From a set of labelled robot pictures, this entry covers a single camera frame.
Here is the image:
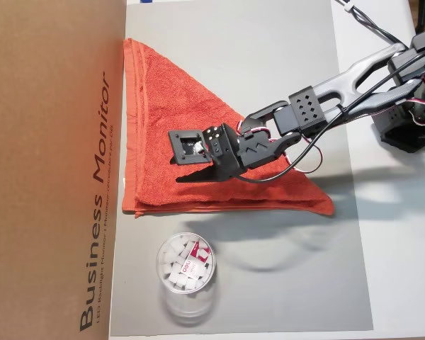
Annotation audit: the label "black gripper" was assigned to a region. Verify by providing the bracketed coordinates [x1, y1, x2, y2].
[176, 123, 251, 184]

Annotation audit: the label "orange terry towel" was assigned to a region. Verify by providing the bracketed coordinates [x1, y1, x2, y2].
[121, 38, 336, 219]

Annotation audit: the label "red labelled eraser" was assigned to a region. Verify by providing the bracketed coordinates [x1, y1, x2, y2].
[178, 240, 213, 279]

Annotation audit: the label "white eraser cubes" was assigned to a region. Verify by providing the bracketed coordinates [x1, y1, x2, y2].
[159, 237, 213, 292]

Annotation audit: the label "grey table mat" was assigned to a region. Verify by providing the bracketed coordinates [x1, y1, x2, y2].
[108, 0, 375, 337]

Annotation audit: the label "clear plastic jar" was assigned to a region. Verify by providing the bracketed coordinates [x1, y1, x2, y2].
[154, 232, 219, 327]

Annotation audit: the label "brown cardboard monitor box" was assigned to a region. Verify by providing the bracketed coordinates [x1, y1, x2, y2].
[0, 0, 128, 340]

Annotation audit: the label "black stand leg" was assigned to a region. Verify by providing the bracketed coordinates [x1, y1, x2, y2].
[415, 0, 425, 32]

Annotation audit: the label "black square wrist camera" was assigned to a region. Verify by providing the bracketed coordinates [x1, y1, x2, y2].
[167, 128, 213, 166]

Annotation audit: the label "thin black camera cable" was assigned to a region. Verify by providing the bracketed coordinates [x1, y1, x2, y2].
[198, 52, 425, 183]

